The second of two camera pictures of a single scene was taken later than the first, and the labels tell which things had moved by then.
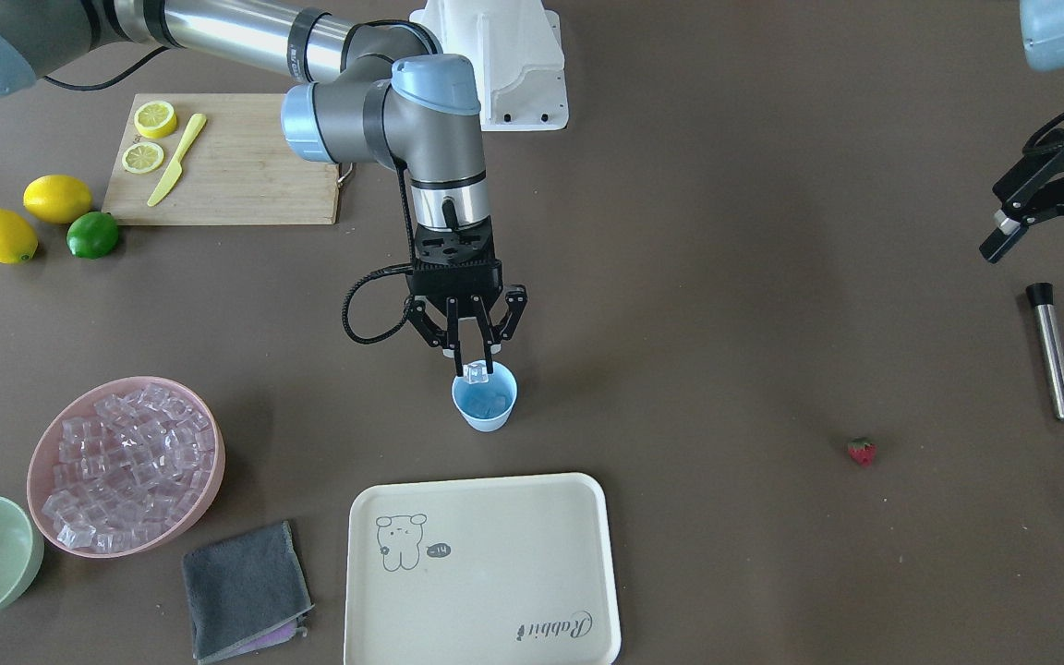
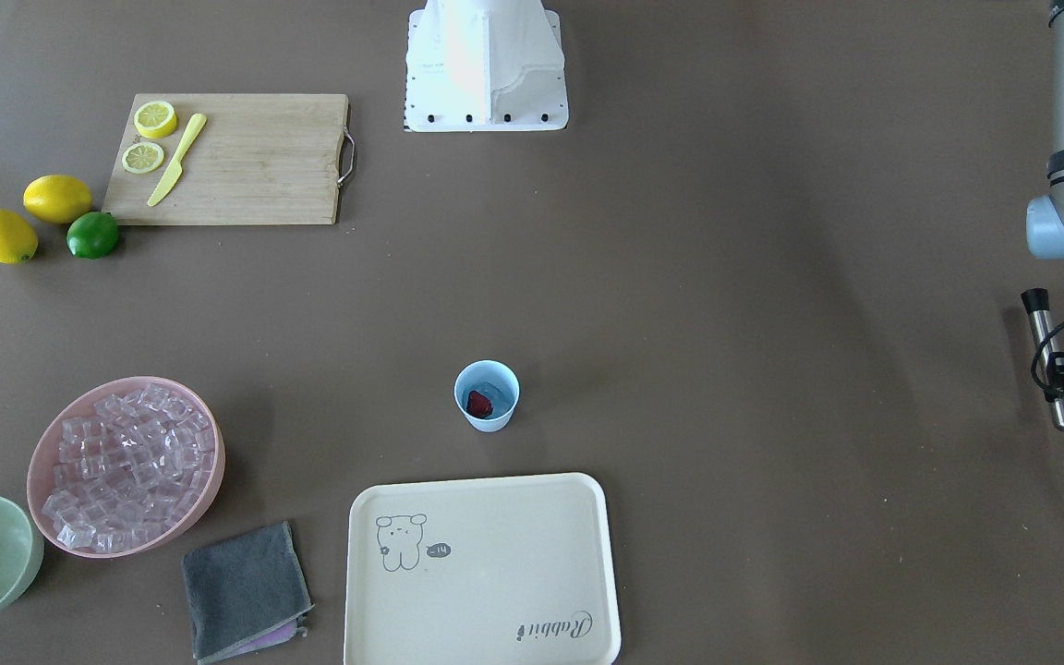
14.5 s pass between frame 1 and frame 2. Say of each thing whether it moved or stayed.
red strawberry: moved
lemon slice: stayed
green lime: stayed
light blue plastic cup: stayed
